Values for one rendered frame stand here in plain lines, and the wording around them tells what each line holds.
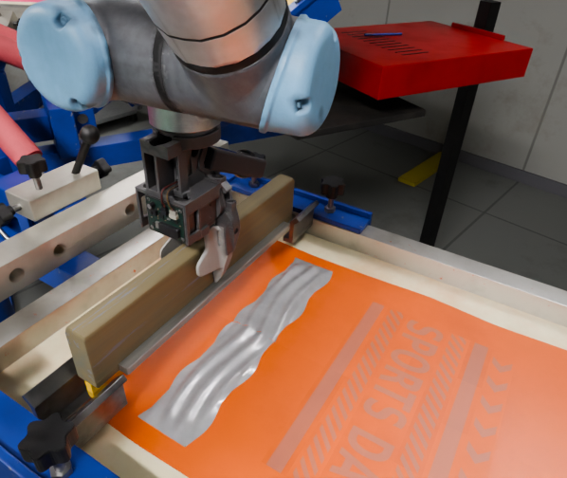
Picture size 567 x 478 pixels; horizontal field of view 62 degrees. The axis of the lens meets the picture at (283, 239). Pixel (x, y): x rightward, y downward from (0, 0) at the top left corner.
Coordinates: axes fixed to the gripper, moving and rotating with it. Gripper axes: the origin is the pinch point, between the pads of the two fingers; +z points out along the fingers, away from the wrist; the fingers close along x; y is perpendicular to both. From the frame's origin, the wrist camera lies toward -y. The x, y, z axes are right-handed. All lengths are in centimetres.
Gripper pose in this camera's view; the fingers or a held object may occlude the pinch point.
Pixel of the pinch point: (208, 265)
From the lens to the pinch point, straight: 63.5
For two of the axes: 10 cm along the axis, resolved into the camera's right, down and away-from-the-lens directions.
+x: 8.6, 3.2, -4.0
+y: -5.1, 4.7, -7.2
